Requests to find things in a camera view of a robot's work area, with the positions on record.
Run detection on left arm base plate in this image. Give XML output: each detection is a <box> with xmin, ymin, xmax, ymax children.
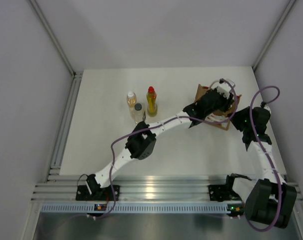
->
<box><xmin>75</xmin><ymin>185</ymin><xmax>114</xmax><ymax>202</ymax></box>

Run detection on aluminium rail frame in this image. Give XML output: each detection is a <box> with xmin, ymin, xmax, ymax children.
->
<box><xmin>31</xmin><ymin>71</ymin><xmax>303</xmax><ymax>203</ymax></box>

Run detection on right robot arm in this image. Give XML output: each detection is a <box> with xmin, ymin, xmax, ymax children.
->
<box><xmin>224</xmin><ymin>106</ymin><xmax>297</xmax><ymax>229</ymax></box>

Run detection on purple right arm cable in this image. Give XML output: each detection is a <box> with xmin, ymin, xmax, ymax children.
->
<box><xmin>245</xmin><ymin>86</ymin><xmax>285</xmax><ymax>231</ymax></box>

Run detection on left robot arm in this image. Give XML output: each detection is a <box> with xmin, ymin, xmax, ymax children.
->
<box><xmin>83</xmin><ymin>87</ymin><xmax>239</xmax><ymax>200</ymax></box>

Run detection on canvas bag with watermelon print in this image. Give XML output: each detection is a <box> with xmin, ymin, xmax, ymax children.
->
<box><xmin>194</xmin><ymin>78</ymin><xmax>242</xmax><ymax>131</ymax></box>

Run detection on grey slotted cable duct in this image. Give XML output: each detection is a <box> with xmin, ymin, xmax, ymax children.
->
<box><xmin>41</xmin><ymin>203</ymin><xmax>242</xmax><ymax>214</ymax></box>

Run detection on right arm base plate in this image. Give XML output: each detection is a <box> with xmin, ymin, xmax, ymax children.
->
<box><xmin>208</xmin><ymin>184</ymin><xmax>241</xmax><ymax>202</ymax></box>

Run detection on red cap yellow bottle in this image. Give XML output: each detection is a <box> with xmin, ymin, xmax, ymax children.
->
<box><xmin>146</xmin><ymin>86</ymin><xmax>158</xmax><ymax>117</ymax></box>

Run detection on grey cap clear bottle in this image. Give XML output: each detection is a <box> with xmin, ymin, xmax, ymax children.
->
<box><xmin>131</xmin><ymin>102</ymin><xmax>146</xmax><ymax>125</ymax></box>

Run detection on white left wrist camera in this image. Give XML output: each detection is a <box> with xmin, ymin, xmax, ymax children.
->
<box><xmin>214</xmin><ymin>82</ymin><xmax>232</xmax><ymax>99</ymax></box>

